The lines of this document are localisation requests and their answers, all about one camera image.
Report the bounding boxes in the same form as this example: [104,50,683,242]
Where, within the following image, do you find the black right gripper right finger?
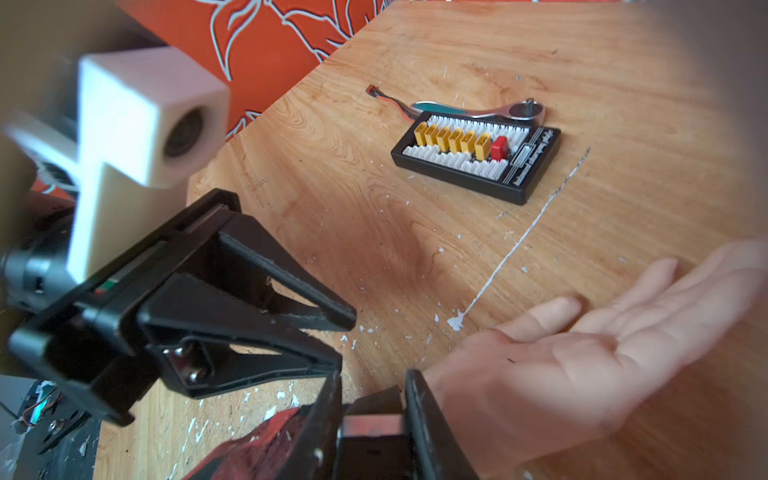
[405,369,478,480]

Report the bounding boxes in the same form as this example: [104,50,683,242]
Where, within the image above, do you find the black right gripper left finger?
[276,372,342,480]

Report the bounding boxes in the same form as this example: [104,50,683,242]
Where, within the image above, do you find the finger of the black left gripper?
[218,214,357,332]

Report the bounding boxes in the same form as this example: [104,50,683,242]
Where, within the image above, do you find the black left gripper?
[7,189,342,426]

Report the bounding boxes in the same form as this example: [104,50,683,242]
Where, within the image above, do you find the mannequin hand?
[425,240,767,479]

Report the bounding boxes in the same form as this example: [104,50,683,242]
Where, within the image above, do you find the black charging board yellow connectors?
[391,112,562,205]

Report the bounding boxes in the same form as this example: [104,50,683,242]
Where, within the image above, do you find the silver ratchet wrench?
[410,98,546,125]

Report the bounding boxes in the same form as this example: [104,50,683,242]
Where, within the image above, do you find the red black wire lead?
[365,84,419,122]

